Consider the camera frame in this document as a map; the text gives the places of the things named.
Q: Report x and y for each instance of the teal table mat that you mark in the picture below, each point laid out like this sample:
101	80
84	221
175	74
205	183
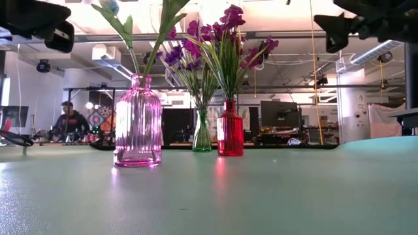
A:
209	196

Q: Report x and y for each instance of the grey computer desk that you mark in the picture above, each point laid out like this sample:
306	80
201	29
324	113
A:
408	117

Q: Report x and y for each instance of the dark monitor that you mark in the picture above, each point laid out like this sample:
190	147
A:
14	115

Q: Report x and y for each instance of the white round column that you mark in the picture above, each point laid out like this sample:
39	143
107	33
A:
352	114

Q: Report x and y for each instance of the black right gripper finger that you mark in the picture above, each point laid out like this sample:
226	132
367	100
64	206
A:
336	29

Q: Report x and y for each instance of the black ceiling camera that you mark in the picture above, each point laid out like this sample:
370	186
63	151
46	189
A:
385	57
43	66

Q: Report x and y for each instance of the black background monitor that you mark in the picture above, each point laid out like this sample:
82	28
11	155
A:
279	112

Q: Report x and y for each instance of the black aluminium frame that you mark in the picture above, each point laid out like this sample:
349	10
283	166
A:
277	147

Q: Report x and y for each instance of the red ribbed glass vase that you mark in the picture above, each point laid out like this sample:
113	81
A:
230	137

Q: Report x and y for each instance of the black panel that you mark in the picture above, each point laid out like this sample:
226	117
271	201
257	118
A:
176	127

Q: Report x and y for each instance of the pink ribbed glass vase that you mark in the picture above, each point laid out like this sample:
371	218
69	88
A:
137	130

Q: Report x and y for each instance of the colourful wall artwork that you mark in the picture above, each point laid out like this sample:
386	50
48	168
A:
98	119

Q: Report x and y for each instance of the purple artificial flower bunch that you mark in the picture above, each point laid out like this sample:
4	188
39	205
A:
192	49
173	55
195	66

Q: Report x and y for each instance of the black monitor pole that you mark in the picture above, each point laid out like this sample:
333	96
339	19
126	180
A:
411	75

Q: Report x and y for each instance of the pink cloth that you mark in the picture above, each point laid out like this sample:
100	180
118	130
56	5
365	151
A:
385	122

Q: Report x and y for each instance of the person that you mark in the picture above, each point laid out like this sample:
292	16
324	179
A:
70	124

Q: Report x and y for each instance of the green glass vase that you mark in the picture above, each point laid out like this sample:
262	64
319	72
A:
202	140

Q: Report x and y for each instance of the silver ceiling duct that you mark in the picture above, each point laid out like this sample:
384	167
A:
375	52

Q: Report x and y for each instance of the magenta artificial flower bunch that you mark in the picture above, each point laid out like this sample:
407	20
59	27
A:
269	44
232	18
204	31

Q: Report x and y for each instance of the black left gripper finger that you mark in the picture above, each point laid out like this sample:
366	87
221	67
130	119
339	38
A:
63	44

